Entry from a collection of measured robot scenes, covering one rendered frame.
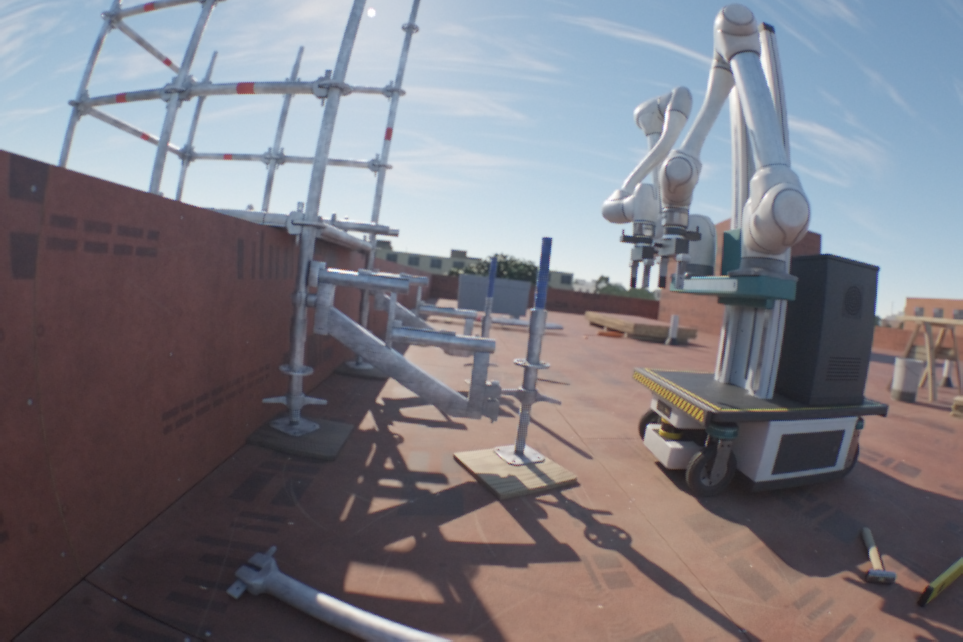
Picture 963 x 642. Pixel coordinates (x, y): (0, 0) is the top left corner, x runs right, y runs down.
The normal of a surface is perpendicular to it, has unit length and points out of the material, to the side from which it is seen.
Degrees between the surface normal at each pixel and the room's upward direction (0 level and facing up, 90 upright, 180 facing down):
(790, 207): 96
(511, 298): 90
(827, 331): 90
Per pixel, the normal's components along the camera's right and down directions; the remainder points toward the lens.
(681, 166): -0.48, 0.09
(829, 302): -0.01, 0.00
